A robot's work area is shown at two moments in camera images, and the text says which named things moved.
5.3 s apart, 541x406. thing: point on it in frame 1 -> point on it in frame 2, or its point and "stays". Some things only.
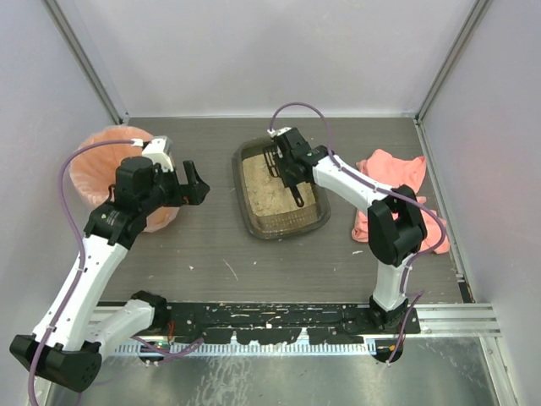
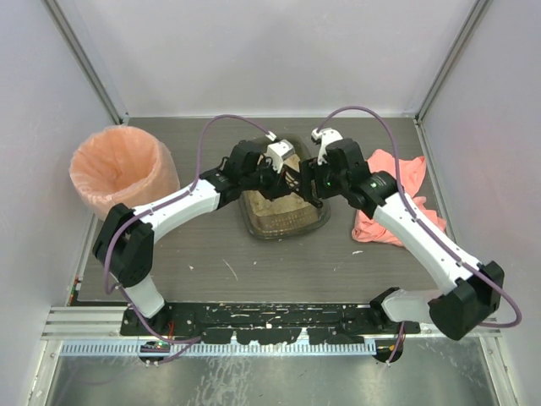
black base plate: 275,323 stays
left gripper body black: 183,191 -> 272,182
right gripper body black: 290,165 -> 307,179
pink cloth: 399,172 stays
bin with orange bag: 93,171 stays
